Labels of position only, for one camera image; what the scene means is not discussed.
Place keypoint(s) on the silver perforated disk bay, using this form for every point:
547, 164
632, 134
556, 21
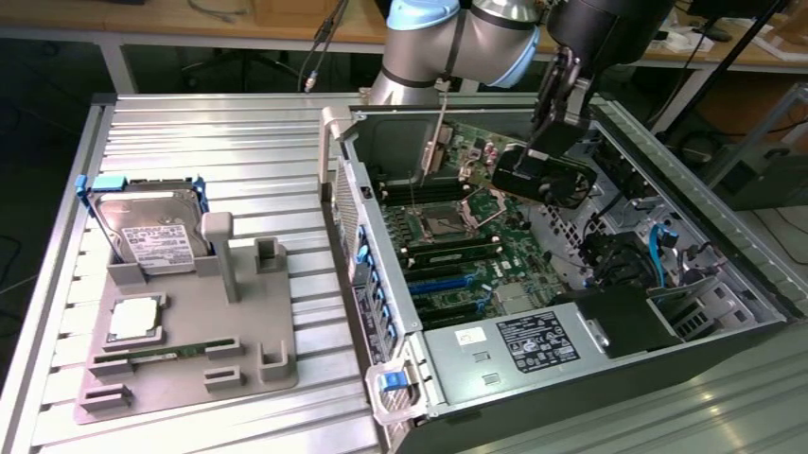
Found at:
607, 222

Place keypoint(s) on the silver CPU chip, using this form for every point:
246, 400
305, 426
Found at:
133, 319

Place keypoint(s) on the blue expansion slot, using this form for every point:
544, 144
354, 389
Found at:
443, 285

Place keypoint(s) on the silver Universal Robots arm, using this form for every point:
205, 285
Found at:
417, 52

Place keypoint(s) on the silver chipset heatsink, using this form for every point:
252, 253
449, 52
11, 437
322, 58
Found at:
513, 299

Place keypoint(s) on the brown cardboard box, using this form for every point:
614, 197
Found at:
284, 12

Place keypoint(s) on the blue case release latch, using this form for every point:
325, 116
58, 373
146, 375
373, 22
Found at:
392, 382

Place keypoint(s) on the grey slotted disk bay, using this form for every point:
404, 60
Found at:
695, 317

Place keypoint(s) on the blue card retention clip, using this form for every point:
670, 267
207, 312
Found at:
388, 315
362, 250
381, 296
393, 334
374, 277

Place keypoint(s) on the black plastic shroud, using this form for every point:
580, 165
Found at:
622, 321

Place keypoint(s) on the Nvidia graphics card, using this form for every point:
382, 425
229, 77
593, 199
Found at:
549, 184

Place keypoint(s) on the hard disk in blue caddy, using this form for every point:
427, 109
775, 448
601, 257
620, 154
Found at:
151, 227

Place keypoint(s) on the black monitor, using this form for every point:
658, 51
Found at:
726, 5

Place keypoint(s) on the black RAM stick with label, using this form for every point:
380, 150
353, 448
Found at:
455, 255

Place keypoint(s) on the CPU socket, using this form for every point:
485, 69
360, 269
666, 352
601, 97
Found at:
439, 222

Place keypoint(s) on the green RAM stick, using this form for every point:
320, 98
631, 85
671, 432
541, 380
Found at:
177, 354

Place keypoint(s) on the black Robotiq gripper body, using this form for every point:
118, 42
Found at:
607, 28

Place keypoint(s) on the thin locking lever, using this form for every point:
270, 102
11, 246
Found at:
413, 196

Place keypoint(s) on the black open PC case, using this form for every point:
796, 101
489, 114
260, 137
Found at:
631, 397

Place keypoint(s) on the white and orange desk object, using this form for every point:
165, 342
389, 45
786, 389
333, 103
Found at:
688, 43

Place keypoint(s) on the grey power supply unit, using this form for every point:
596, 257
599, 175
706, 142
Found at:
480, 373

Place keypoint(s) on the metal socket cover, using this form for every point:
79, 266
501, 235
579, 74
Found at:
480, 208

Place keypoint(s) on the black expansion slot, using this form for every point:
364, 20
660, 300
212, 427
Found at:
452, 314

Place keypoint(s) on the grey plastic parts rack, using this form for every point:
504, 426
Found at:
190, 307

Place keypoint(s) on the green motherboard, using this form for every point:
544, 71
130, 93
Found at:
512, 246

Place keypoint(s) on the black stand pole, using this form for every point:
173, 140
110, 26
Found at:
751, 35

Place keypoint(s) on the black equipment box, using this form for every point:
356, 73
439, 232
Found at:
758, 184

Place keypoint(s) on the black office chair base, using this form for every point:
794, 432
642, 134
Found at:
249, 59

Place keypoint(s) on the wooden desk with white frame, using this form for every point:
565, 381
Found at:
63, 14

